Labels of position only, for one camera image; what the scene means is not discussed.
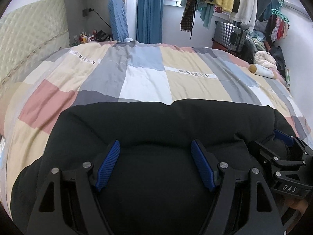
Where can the cream quilted headboard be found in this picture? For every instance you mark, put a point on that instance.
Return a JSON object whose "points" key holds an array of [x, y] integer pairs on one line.
{"points": [[28, 35]]}

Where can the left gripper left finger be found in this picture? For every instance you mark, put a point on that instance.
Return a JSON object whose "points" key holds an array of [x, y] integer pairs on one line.
{"points": [[68, 202]]}

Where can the blue curtain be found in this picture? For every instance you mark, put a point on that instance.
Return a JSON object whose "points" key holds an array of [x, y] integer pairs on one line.
{"points": [[149, 21]]}

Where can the patchwork plaid bed quilt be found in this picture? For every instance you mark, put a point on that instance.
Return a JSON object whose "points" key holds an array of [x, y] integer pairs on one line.
{"points": [[37, 89]]}

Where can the teal sock hanger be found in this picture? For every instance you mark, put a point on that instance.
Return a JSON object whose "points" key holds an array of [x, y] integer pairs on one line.
{"points": [[277, 11]]}

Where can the silver ribbed suitcase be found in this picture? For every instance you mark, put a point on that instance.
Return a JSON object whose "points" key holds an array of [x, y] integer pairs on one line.
{"points": [[229, 36]]}

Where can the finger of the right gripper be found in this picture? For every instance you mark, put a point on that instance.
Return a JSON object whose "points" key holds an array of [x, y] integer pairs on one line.
{"points": [[295, 144], [265, 155]]}

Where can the person's right hand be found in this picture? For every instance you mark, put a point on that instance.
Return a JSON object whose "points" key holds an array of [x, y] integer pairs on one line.
{"points": [[300, 205]]}

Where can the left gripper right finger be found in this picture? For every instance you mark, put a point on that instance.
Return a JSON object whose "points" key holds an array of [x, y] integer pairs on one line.
{"points": [[242, 201]]}

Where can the cream fluffy clothes bundle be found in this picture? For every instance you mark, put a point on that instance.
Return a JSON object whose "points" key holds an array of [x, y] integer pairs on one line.
{"points": [[265, 59]]}

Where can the black large garment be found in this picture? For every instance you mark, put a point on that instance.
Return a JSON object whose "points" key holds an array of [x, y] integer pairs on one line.
{"points": [[155, 186]]}

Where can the blue covered chair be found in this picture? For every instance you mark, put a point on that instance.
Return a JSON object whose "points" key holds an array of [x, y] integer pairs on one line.
{"points": [[118, 20]]}

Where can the white hanging hoodie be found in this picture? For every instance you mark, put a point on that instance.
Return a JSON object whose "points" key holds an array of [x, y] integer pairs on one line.
{"points": [[246, 14]]}

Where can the white rolled paper tube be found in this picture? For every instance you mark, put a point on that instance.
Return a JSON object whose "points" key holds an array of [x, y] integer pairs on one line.
{"points": [[261, 71]]}

